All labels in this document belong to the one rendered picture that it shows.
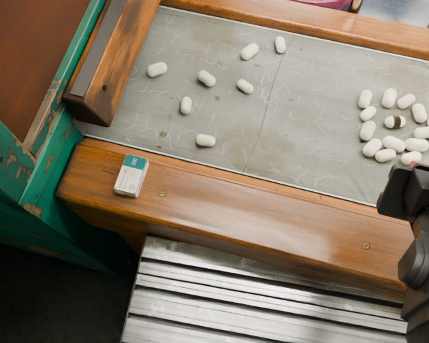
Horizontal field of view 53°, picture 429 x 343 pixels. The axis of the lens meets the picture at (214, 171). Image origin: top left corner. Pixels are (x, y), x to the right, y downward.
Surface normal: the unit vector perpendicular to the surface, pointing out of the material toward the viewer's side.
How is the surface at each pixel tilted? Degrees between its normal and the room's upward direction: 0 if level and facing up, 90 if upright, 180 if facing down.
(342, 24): 0
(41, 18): 90
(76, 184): 0
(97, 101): 66
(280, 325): 0
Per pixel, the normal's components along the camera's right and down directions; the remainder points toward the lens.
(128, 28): 0.88, 0.09
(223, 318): -0.01, -0.37
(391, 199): -0.20, 0.44
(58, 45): 0.97, 0.24
